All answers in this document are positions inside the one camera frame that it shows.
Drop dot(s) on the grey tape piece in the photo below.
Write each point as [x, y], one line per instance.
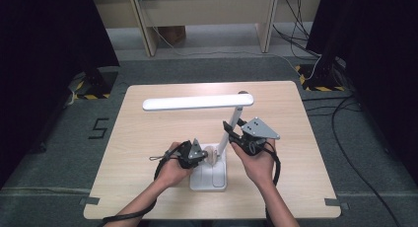
[335, 203]
[89, 201]

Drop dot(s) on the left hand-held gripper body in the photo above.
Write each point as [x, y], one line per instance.
[194, 151]

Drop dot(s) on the white desk lamp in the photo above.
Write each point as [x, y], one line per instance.
[197, 102]

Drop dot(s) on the brown cardboard box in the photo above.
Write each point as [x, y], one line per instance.
[172, 34]

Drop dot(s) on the person's right hand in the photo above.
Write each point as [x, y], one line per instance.
[258, 167]

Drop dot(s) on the black stand base striped tape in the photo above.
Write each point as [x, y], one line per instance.
[98, 84]
[320, 79]

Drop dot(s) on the person's left hand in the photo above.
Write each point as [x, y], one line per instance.
[171, 171]

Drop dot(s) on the beige desk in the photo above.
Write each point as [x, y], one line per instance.
[203, 10]

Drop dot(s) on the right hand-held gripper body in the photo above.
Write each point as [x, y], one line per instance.
[259, 130]

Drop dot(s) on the black curtain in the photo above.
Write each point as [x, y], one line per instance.
[46, 56]
[378, 56]

